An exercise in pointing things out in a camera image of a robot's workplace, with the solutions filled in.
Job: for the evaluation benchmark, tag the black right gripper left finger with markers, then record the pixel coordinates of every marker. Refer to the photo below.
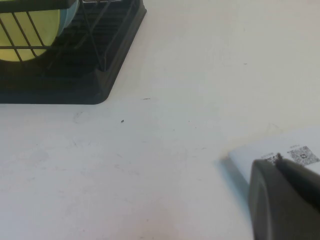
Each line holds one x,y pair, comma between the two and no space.
280,207

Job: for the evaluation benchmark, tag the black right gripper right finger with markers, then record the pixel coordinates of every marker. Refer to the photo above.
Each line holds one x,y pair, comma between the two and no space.
302,177

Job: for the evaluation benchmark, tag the yellow-green round plate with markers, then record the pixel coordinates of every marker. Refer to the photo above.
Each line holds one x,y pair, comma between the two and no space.
46,25

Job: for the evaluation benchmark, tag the light blue round plate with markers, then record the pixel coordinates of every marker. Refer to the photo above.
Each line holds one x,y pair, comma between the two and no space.
68,15

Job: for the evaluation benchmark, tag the white card with QR codes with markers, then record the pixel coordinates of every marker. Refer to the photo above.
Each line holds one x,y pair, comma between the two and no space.
262,145

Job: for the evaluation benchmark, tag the black plastic drip tray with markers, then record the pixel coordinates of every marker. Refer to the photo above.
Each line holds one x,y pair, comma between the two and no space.
75,95

